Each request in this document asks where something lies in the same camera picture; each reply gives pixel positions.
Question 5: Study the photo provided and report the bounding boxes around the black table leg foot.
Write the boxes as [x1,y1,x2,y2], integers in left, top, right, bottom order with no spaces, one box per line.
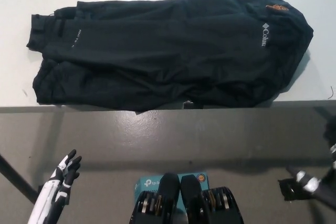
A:
[278,178,316,204]

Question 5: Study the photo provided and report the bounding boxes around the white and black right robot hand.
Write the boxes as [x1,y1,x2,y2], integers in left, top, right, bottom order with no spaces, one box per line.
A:
[285,122,336,196]

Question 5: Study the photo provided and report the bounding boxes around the black table leg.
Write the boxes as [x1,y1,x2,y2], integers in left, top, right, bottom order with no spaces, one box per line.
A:
[314,165,336,196]
[0,152,38,196]

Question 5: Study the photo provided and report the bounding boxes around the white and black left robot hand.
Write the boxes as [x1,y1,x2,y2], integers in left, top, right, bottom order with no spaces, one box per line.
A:
[27,149,82,224]

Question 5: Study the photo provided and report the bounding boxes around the black Columbia jacket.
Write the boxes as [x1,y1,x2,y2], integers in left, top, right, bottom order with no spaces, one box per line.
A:
[26,0,315,112]

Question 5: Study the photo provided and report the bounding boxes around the teal tp-link box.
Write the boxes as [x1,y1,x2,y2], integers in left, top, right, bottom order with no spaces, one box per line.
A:
[134,171,211,224]

